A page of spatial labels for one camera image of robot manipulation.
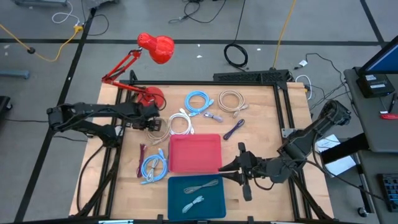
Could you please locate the black thin floor cable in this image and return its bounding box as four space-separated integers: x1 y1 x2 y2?
169 0 228 24

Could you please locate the blue coiled cable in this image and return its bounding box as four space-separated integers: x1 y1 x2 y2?
184 90 215 118
140 147 169 185

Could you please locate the long gray short cable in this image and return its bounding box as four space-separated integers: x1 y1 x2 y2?
183 179 220 195

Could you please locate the black mini computer box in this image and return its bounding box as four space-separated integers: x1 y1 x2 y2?
356 73 396 99

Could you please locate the red plastic tray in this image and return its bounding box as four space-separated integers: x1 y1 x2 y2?
168 133 223 174

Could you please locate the gray floor bar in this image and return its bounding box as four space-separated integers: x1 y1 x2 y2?
0 67 30 80

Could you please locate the orange floor cable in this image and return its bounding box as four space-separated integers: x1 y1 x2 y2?
272 0 298 70

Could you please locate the black adapter cable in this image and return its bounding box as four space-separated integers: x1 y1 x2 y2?
294 52 352 111

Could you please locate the purple short cable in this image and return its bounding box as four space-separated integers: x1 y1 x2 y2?
223 118 246 141

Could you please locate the black keyboard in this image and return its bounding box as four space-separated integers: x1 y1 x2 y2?
377 173 398 213

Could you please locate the white coiled cable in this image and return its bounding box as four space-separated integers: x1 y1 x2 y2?
169 108 195 136

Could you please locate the maroon short cable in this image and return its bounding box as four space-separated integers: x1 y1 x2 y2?
136 143 147 179

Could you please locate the gray furniture base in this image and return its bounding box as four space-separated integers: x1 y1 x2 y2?
12 0 68 7

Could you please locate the white looped cable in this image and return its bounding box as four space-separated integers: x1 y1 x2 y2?
295 74 313 101

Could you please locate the black desk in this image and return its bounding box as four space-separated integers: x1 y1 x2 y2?
320 67 398 224

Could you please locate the black perforated bar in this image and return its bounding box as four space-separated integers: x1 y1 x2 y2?
213 69 290 84

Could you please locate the white paper sheet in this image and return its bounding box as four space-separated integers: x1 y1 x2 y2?
314 133 357 178

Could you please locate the computer monitor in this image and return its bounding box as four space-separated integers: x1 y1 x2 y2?
359 35 398 75

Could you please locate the black floor object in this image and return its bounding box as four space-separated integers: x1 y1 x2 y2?
0 95 12 121

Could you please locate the black aluminium table frame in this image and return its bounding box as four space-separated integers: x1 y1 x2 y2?
68 70 336 224

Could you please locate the black pen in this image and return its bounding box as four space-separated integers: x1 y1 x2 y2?
387 92 397 113

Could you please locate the lavender short cable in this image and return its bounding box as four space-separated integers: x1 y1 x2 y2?
202 111 224 123

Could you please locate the black coiled floor cable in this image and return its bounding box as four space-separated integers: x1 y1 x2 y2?
223 0 249 68

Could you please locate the red desk lamp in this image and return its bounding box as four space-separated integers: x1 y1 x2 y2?
101 32 175 108

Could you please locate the white floor cable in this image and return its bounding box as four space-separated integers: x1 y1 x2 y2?
51 0 81 26

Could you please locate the beige cable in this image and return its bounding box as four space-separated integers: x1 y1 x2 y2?
146 117 171 146
216 90 249 118

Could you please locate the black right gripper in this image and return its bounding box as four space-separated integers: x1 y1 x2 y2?
218 142 259 187

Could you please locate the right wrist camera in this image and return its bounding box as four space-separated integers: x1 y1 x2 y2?
241 182 253 202

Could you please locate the yellow floor cable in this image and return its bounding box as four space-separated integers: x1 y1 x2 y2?
0 24 85 62

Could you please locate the teal plastic tray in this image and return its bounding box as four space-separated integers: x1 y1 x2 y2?
167 174 227 222

